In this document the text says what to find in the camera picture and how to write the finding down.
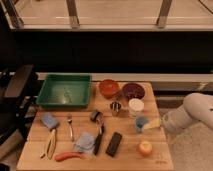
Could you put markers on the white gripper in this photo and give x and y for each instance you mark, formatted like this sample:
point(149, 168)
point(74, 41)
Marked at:
point(174, 121)

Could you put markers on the red yellow apple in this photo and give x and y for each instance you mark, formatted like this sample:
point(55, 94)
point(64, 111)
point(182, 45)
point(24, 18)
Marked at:
point(145, 148)

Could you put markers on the blue plastic cup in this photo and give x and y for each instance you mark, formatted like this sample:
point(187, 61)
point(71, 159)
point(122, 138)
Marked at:
point(140, 122)

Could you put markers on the white paper cup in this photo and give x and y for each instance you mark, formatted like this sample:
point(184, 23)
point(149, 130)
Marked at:
point(136, 107)

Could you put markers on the small metal cup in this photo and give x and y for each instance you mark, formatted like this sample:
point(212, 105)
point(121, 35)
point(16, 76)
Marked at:
point(115, 108)

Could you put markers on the dark purple bowl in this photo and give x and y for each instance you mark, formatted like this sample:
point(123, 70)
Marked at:
point(133, 90)

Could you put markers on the black rectangular remote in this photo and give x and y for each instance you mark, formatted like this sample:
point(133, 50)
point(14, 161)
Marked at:
point(114, 144)

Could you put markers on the orange bowl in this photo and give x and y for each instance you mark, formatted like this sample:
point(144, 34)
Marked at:
point(108, 88)

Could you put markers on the blue folded cloth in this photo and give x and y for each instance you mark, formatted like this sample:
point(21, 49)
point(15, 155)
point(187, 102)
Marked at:
point(85, 143)

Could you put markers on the silver fork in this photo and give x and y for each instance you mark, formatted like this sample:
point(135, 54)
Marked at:
point(69, 120)

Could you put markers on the green plastic tray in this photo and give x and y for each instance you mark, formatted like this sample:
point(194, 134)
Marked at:
point(65, 91)

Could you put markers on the yellow banana peeler tool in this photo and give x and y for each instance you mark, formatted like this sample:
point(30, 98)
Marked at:
point(50, 145)

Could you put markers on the blue sponge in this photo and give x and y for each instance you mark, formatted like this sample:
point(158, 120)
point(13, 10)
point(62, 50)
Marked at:
point(49, 121)

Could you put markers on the black office chair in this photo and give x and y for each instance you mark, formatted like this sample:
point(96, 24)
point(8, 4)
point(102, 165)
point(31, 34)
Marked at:
point(17, 93)

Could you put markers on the black handled kitchen tool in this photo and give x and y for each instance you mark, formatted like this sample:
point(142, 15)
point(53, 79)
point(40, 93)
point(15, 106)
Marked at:
point(97, 117)

